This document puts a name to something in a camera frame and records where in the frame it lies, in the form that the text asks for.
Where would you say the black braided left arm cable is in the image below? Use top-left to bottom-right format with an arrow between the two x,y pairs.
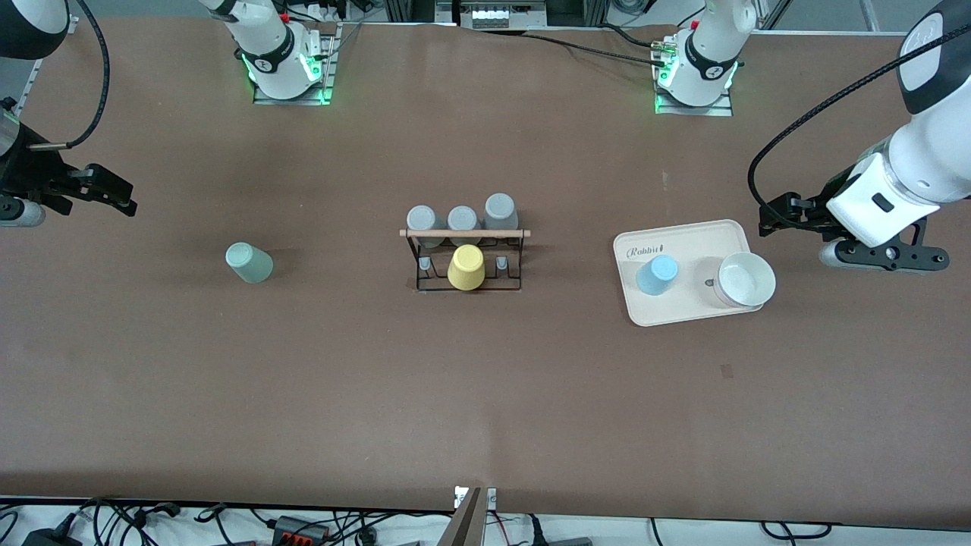
747,30 -> 971,228

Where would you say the black power adapter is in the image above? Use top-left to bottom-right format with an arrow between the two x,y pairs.
23,527 -> 84,546

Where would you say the grey plastic cup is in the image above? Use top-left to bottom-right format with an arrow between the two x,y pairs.
407,206 -> 446,249
447,206 -> 481,247
484,193 -> 520,231

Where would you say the mint green plastic cup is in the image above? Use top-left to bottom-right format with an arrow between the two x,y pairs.
225,242 -> 275,284

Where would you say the perforated metal rail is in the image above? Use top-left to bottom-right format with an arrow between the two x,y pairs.
11,57 -> 45,116

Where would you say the cream rectangular tray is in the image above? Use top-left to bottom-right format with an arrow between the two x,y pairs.
613,219 -> 767,328

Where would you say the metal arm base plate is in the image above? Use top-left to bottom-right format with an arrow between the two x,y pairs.
654,34 -> 735,118
253,23 -> 339,106

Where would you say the black floor cable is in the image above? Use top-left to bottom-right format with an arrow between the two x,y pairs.
761,520 -> 833,541
76,497 -> 183,533

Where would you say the light blue plastic cup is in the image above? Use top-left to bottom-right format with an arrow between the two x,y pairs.
635,255 -> 680,297

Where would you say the white connector box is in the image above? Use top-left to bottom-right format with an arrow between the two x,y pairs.
459,2 -> 547,30

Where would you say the yellow plastic cup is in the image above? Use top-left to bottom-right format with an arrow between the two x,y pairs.
448,243 -> 486,291

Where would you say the black left camera bracket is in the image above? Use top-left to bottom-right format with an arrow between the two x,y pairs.
838,218 -> 951,274

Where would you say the white round bowl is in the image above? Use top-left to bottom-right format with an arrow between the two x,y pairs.
715,251 -> 777,309

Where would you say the black table cable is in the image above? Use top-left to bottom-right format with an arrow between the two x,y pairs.
599,24 -> 668,50
485,29 -> 668,65

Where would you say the brown wooden post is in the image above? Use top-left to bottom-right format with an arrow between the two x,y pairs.
436,488 -> 486,546

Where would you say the black orange power strip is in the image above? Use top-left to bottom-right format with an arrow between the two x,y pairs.
272,516 -> 332,545

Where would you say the black wire cup rack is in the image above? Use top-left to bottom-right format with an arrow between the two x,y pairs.
399,227 -> 532,293

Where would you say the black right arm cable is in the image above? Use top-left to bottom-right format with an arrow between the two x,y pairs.
30,0 -> 112,150

